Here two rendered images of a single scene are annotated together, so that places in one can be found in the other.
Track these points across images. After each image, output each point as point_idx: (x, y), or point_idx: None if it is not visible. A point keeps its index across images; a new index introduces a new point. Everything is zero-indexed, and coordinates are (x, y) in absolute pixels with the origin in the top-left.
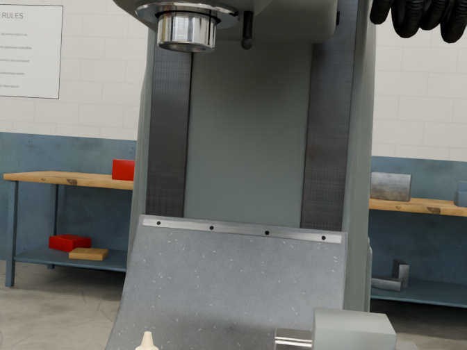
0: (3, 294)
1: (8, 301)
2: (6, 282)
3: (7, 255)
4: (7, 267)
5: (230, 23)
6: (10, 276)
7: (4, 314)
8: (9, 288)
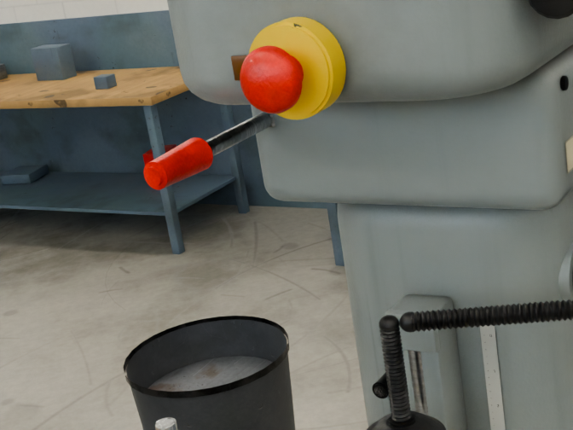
0: (336, 283)
1: (346, 295)
2: (337, 258)
3: (331, 217)
4: (334, 235)
5: None
6: (341, 249)
7: (344, 324)
8: (343, 269)
